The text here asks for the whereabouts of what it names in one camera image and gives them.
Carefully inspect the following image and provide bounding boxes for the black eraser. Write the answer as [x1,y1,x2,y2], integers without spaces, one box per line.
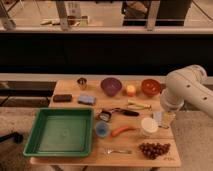
[53,94,72,102]

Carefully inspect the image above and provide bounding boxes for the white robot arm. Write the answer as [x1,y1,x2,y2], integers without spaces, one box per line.
[160,65,213,119]

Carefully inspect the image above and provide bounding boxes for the green plastic tray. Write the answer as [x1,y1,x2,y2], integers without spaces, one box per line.
[23,108,94,157]

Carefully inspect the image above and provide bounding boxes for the purple bowl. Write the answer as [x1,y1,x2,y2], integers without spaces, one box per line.
[100,77,122,97]

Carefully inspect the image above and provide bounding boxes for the yellow orange candle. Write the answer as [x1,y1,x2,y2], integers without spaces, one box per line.
[126,85,136,97]

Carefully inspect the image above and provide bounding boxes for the small metal cup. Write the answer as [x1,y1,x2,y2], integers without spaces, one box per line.
[77,77,87,90]

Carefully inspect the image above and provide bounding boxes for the blue sponge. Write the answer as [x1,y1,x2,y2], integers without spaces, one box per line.
[77,94,96,105]

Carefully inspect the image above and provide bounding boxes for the blue plastic cup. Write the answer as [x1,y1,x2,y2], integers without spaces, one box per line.
[95,121,110,138]

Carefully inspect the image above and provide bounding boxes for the red bowl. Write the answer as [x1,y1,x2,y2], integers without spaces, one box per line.
[141,79,161,97]

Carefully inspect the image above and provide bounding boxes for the orange carrot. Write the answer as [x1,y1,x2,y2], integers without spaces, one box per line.
[111,126,136,137]

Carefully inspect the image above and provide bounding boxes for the white lidded jar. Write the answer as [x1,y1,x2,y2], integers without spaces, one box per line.
[140,117,158,136]

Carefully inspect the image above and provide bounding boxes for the light blue cloth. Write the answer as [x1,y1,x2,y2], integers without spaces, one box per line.
[153,111,170,129]

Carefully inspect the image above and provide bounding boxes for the silver fork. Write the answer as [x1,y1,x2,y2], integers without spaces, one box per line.
[104,149,132,154]

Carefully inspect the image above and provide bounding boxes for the bunch of dark grapes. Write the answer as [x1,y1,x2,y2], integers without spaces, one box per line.
[139,143,171,160]

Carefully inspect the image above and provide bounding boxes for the black object on floor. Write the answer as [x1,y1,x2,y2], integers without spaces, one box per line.
[0,132,23,144]

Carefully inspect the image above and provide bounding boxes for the black handled peeler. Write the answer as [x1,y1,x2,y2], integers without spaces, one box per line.
[110,108,140,117]

